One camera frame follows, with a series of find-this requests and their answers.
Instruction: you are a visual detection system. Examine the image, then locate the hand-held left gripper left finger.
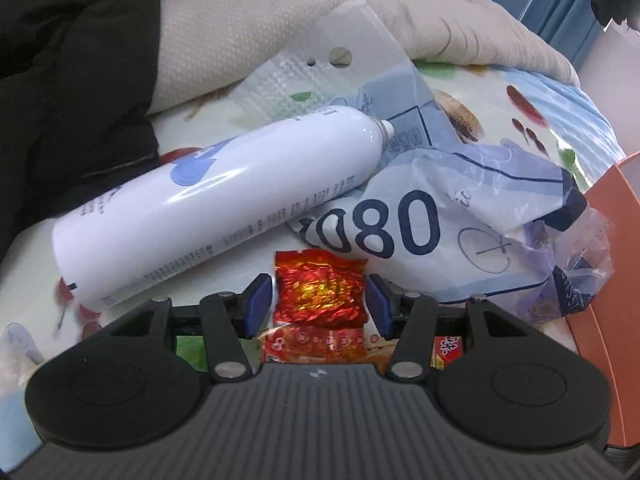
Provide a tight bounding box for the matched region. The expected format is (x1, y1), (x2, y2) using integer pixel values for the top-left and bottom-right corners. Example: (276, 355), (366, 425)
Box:
(102, 273), (275, 385)

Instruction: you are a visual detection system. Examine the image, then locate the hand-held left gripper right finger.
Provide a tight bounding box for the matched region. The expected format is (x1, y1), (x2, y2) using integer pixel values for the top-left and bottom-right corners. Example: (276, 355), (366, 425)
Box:
(366, 274), (538, 385)

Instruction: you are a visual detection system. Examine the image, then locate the red foil snack packet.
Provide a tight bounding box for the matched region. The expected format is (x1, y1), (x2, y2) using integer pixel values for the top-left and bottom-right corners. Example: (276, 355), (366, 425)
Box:
(272, 249), (370, 328)

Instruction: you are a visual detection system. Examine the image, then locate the orange cardboard box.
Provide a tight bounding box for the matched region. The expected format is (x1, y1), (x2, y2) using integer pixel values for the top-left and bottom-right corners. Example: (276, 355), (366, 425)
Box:
(565, 152), (640, 448)

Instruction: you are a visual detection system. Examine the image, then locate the long red snack packet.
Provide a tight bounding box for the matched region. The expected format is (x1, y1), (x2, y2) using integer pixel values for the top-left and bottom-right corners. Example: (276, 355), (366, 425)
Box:
(260, 324), (401, 376)

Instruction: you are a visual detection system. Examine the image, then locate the red label snack packet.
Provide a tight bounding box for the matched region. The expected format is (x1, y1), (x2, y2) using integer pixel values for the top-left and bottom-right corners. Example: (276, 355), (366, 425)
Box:
(430, 335), (468, 371)

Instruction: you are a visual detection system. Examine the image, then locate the printed clear plastic bag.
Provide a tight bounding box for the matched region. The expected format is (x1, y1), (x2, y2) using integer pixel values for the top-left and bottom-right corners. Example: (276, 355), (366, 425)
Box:
(235, 0), (615, 318)

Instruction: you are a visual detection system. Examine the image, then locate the white spray can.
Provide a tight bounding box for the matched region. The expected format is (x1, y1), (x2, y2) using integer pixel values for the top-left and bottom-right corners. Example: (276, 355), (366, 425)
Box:
(51, 107), (396, 311)

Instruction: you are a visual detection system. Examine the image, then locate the fruit print mat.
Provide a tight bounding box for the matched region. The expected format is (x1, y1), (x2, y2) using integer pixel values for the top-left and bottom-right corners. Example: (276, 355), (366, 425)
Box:
(0, 57), (601, 376)

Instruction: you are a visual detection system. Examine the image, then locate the light blue bed sheet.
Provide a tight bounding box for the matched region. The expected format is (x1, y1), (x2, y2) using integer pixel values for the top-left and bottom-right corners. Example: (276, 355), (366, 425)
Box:
(500, 67), (630, 166)

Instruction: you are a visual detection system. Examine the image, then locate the grey duvet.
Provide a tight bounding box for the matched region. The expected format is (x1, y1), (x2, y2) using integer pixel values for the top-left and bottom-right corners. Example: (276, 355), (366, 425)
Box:
(145, 0), (581, 116)

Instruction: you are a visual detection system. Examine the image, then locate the black jacket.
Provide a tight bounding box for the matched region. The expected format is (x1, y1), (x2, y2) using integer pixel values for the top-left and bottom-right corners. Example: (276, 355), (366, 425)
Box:
(0, 0), (166, 266)

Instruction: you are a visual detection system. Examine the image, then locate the blue curtain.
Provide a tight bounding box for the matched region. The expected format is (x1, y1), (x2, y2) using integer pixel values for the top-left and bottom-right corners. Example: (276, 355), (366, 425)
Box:
(520, 0), (616, 68)

